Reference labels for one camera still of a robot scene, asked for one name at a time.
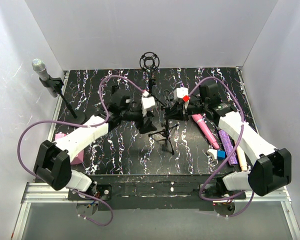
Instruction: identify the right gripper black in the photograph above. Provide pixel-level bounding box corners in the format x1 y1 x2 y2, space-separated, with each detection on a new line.
164 99 208 122

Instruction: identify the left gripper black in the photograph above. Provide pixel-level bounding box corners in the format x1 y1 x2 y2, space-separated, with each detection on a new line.
121 107 158 134

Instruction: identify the black tripod stand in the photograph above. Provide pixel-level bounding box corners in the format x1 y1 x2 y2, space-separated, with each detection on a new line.
148 89 179 155
139 51 165 107

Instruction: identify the pink tall microphone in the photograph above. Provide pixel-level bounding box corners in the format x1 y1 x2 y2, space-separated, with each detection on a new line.
191 114 220 150

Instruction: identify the purple glitter microphone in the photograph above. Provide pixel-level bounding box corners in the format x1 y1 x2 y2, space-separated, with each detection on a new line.
218 129 238 166

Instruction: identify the beige peach microphone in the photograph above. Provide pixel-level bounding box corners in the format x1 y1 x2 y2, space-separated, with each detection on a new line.
236 146 248 172

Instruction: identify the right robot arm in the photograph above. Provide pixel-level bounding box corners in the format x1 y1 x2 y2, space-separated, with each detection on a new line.
165 83 292 199

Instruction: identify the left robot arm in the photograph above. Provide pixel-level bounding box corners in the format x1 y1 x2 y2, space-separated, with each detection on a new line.
33 87 157 200

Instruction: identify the black stand left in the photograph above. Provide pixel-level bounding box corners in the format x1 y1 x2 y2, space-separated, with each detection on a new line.
39 76 87 125

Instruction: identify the silver grey microphone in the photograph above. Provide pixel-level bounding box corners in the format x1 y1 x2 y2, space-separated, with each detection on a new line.
31 58 58 98

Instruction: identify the white and blue block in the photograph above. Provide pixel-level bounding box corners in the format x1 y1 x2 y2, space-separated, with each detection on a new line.
207 149 226 160

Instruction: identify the pink plastic block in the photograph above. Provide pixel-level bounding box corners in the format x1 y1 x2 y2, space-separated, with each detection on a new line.
54 132 85 165

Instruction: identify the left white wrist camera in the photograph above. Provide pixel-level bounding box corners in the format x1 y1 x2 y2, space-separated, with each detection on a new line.
141 90 157 117

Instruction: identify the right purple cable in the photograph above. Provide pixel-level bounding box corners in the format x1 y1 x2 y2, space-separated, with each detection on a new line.
187 76 255 217

